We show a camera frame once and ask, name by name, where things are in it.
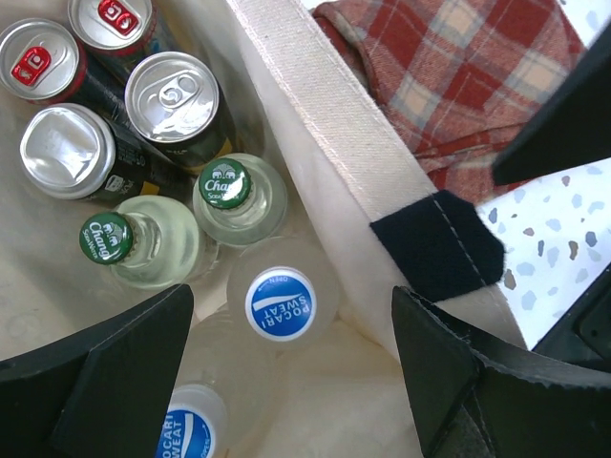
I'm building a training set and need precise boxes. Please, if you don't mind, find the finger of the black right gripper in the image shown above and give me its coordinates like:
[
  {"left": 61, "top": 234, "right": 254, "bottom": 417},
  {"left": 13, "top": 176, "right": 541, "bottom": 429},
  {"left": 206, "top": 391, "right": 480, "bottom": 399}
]
[{"left": 492, "top": 32, "right": 610, "bottom": 185}]

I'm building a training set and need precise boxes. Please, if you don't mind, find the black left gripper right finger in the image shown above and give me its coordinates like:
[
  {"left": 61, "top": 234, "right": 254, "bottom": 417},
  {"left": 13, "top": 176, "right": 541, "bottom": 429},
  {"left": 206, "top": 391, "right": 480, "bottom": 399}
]
[{"left": 391, "top": 287, "right": 610, "bottom": 457}]

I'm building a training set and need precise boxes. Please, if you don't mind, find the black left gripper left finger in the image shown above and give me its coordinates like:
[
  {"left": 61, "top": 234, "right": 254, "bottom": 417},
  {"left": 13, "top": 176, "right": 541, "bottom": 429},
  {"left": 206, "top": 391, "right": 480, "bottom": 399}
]
[{"left": 1, "top": 284, "right": 194, "bottom": 457}]

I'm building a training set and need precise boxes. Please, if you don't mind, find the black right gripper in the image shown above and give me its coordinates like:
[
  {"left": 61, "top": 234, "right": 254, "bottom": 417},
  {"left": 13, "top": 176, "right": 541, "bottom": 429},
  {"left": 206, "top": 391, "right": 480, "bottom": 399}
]
[{"left": 533, "top": 269, "right": 610, "bottom": 370}]

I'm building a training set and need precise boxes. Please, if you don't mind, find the Pocari Sweat bottle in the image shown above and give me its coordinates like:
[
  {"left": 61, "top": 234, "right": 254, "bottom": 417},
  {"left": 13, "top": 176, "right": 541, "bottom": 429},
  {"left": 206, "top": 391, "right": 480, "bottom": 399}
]
[
  {"left": 226, "top": 237, "right": 341, "bottom": 351},
  {"left": 152, "top": 314, "right": 283, "bottom": 458}
]

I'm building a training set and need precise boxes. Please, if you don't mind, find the beige canvas tote bag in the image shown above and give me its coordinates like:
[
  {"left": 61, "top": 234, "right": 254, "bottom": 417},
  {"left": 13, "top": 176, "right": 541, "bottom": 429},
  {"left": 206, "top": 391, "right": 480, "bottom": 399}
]
[{"left": 0, "top": 0, "right": 531, "bottom": 458}]

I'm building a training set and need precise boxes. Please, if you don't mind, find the red plaid cloth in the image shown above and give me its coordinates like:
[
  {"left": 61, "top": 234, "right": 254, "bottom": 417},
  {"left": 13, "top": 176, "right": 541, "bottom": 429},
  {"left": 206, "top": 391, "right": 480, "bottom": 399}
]
[{"left": 312, "top": 0, "right": 585, "bottom": 204}]

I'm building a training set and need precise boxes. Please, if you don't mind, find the green cap soda bottle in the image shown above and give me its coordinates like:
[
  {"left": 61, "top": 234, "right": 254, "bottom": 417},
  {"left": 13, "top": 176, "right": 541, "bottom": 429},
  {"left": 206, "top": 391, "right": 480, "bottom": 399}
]
[{"left": 192, "top": 153, "right": 288, "bottom": 248}]

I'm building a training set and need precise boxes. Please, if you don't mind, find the black can foil top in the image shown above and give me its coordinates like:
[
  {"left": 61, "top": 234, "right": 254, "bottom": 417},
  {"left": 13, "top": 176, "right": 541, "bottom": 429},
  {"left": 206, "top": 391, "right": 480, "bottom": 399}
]
[{"left": 20, "top": 103, "right": 191, "bottom": 207}]

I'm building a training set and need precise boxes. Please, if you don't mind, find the black can silver tab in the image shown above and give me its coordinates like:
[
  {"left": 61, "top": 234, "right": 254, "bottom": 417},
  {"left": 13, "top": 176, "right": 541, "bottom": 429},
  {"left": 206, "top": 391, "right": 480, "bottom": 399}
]
[{"left": 125, "top": 52, "right": 238, "bottom": 176}]

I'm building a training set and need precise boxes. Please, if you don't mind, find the red tab can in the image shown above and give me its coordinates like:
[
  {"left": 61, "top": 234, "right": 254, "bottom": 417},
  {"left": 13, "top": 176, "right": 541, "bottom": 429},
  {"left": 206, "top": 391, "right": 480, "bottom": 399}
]
[
  {"left": 68, "top": 0, "right": 179, "bottom": 84},
  {"left": 1, "top": 18, "right": 129, "bottom": 126}
]

